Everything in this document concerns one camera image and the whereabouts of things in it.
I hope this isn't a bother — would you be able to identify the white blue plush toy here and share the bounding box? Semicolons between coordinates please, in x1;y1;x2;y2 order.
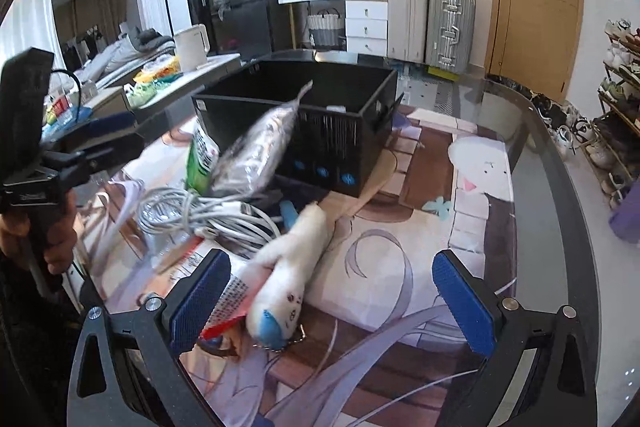
236;202;329;351

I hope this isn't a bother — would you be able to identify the green white snack bag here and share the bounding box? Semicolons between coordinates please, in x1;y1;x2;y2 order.
184;120;219;195

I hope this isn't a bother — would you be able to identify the white cable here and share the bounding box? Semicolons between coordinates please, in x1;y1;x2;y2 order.
135;185;282;258

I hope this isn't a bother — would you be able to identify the white electric kettle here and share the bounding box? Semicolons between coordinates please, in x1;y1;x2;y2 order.
174;24;210;74

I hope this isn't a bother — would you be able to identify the white drawer desk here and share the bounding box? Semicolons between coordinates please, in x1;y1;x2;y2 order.
278;0;388;57

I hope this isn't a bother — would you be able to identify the person's left hand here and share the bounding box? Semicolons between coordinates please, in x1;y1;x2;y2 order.
1;191;77;275

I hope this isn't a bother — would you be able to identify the black storage bin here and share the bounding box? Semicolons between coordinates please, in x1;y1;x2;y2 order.
193;53;401;197

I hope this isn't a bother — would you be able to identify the silver ribbed suitcase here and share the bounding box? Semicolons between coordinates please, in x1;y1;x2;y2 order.
425;0;476;75

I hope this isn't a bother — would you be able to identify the white suitcase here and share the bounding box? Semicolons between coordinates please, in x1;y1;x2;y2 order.
387;0;428;64

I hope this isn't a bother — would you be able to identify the wooden shoe rack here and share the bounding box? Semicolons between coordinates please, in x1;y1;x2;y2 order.
584;18;639;209

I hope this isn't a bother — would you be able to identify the purple bag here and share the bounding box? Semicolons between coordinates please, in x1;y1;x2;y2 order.
608;186;640;246

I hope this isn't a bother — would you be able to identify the woven laundry basket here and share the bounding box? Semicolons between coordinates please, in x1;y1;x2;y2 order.
306;8;346;50

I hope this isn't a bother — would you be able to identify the grey white side cabinet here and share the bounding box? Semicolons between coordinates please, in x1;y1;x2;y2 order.
85;53;241;127

